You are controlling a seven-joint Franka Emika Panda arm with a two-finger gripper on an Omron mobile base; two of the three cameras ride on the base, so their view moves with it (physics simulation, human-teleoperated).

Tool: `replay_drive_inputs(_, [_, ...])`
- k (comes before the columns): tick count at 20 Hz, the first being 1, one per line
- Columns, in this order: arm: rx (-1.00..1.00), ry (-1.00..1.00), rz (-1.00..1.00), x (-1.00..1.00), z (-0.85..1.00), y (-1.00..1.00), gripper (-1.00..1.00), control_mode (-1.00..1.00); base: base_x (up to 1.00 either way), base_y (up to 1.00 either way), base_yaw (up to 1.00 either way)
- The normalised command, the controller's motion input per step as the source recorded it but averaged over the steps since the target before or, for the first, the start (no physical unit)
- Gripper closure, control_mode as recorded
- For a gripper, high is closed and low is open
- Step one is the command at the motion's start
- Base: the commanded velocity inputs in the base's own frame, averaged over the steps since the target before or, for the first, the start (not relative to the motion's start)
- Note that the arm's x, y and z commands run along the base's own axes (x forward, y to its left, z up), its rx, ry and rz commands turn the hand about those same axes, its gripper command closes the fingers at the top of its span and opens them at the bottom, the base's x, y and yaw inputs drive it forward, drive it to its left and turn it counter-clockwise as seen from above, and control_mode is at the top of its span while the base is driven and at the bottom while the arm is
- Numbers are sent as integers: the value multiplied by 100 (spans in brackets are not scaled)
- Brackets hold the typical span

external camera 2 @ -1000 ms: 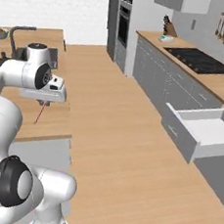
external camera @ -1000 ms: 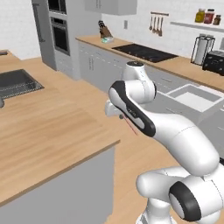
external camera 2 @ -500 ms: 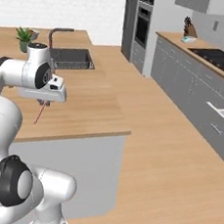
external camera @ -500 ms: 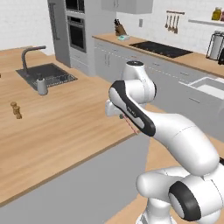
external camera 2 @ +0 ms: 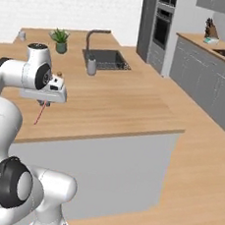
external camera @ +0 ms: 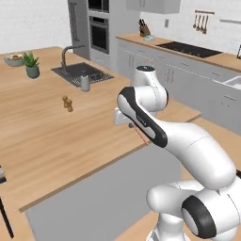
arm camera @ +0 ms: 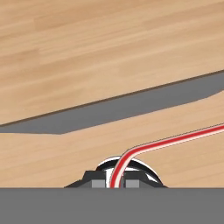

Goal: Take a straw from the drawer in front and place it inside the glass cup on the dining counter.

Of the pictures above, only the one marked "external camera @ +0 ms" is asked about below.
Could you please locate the grey fridge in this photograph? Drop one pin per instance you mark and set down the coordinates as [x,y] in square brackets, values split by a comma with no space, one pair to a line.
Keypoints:
[78,28]

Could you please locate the grey wall cupboard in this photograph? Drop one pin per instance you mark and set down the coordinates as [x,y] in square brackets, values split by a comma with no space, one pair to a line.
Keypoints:
[153,5]

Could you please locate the grey bowl with food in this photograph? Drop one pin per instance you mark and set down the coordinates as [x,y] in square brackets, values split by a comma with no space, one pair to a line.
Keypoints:
[13,59]

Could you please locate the black hob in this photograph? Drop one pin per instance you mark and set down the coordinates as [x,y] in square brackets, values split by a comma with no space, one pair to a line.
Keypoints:
[189,49]

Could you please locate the pale green sponge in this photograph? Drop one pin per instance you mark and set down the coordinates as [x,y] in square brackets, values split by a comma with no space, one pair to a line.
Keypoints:
[149,38]

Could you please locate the black object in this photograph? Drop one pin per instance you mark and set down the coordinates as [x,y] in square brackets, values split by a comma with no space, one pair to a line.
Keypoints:
[239,52]

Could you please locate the grey wall socket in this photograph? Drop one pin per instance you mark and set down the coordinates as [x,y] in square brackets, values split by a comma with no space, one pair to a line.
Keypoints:
[166,23]

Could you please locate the thin red straw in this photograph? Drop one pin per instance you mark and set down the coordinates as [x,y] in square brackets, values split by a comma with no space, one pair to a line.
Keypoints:
[140,135]

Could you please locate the brown wooden shaker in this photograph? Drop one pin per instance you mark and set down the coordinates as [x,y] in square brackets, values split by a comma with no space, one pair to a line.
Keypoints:
[70,107]

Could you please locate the glass cup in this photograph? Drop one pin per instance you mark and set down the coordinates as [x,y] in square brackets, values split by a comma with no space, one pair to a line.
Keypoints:
[85,84]

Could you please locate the rail with hanging tools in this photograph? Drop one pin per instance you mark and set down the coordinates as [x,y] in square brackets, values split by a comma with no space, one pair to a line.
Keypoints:
[201,22]

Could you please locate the dark grey sink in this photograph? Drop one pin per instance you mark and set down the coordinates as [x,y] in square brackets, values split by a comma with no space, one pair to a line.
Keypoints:
[82,72]

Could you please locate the grey built-in oven stack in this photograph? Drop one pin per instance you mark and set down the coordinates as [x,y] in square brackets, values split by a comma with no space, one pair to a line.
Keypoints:
[99,31]

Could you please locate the grey tap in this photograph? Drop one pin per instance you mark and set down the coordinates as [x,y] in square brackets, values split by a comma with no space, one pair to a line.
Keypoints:
[64,58]

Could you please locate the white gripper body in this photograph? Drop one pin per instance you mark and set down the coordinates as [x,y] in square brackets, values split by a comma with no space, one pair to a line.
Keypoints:
[120,116]

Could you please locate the white wall shelf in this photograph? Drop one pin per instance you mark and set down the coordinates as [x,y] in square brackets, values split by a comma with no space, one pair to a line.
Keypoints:
[230,21]

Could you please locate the wooden knife block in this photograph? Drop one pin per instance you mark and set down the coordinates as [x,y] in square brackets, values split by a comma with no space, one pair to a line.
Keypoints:
[144,28]

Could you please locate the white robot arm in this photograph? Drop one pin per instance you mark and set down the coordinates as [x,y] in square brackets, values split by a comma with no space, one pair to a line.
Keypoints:
[200,157]

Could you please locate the dark stool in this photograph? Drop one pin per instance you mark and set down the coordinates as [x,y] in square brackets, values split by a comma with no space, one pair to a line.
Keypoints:
[4,204]

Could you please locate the green plant in grey pot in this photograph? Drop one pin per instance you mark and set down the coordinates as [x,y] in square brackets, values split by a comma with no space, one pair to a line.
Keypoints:
[32,66]

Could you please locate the grey island cabinet front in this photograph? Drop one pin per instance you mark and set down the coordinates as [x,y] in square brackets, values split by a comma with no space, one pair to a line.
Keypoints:
[106,194]

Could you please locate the white basin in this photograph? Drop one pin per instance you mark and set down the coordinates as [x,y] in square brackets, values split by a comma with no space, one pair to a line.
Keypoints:
[232,82]

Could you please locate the grey run of cupboards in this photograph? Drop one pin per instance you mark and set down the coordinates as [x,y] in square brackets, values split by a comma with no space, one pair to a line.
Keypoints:
[194,81]

